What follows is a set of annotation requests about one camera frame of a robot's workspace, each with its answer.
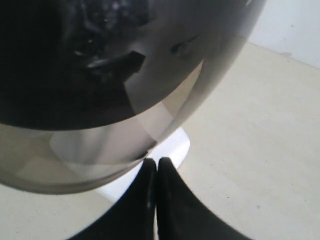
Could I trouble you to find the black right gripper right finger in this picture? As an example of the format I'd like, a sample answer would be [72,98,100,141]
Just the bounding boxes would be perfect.
[157,157,249,240]

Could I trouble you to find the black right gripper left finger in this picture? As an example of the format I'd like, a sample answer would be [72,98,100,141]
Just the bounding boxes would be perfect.
[70,159,157,240]

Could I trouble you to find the black helmet with visor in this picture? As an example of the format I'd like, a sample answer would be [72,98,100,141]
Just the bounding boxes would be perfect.
[0,0,266,194]

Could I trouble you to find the white mannequin head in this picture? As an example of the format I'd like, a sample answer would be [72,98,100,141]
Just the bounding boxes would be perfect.
[96,127,191,203]

